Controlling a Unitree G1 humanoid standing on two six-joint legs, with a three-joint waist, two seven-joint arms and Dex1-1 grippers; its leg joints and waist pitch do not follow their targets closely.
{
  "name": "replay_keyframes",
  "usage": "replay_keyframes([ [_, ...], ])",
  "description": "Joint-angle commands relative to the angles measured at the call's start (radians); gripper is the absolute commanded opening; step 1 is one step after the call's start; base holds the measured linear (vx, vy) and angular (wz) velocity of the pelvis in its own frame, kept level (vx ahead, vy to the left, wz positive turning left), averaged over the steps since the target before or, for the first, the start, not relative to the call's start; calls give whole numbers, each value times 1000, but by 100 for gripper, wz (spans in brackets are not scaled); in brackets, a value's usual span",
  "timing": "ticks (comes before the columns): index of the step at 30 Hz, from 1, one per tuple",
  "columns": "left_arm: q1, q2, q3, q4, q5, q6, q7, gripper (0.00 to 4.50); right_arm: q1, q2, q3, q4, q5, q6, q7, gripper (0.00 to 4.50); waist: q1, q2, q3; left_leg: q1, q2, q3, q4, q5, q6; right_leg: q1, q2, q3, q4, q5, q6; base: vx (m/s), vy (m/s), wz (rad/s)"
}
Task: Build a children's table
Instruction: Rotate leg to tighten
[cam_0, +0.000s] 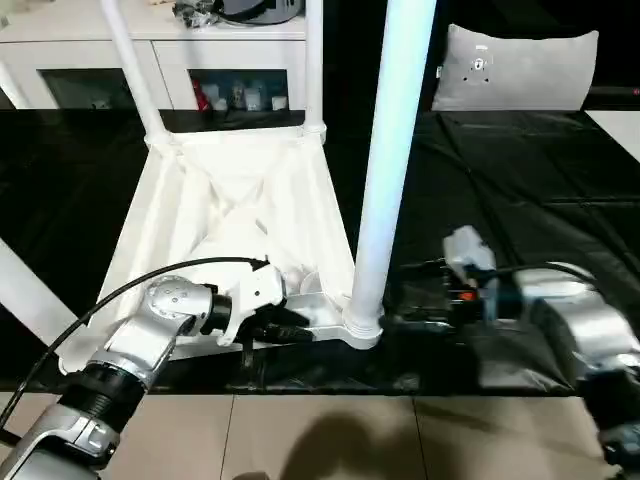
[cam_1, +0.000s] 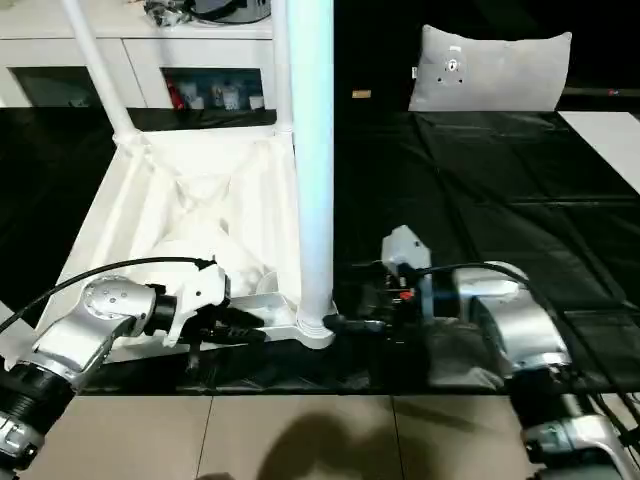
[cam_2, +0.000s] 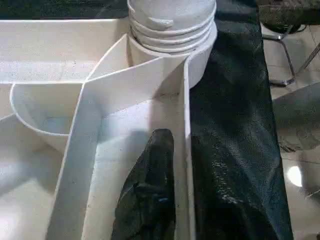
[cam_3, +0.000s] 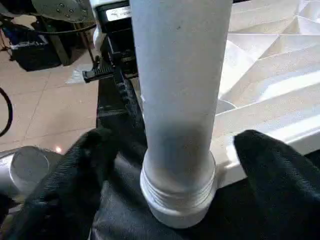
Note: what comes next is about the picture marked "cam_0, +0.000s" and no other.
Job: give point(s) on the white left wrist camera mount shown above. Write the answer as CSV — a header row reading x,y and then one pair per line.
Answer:
x,y
260,290

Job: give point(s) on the flat white board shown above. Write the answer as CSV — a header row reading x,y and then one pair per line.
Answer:
x,y
620,130

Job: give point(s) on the black box with gold label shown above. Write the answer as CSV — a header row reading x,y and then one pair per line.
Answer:
x,y
350,55

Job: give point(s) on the small red bottle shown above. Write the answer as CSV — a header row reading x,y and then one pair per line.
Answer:
x,y
200,97

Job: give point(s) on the white cabinet with glass doors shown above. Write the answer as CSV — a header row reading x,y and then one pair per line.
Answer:
x,y
75,55

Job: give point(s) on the grey printed cushion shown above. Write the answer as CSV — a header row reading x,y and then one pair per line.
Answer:
x,y
515,75

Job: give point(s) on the black tangled item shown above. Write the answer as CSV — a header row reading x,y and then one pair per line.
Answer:
x,y
192,15

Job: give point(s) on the grey round appliance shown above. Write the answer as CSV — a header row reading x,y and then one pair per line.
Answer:
x,y
260,10

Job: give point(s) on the white plastic table top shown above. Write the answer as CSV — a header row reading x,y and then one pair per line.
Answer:
x,y
225,200

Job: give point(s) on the black metal frame leg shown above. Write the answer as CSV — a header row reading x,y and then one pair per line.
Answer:
x,y
9,436

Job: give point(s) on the black rod red band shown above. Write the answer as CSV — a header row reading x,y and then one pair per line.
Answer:
x,y
615,91

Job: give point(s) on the black work mat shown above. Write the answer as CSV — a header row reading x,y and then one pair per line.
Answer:
x,y
525,175

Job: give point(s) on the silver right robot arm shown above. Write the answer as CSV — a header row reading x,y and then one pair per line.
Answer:
x,y
585,320

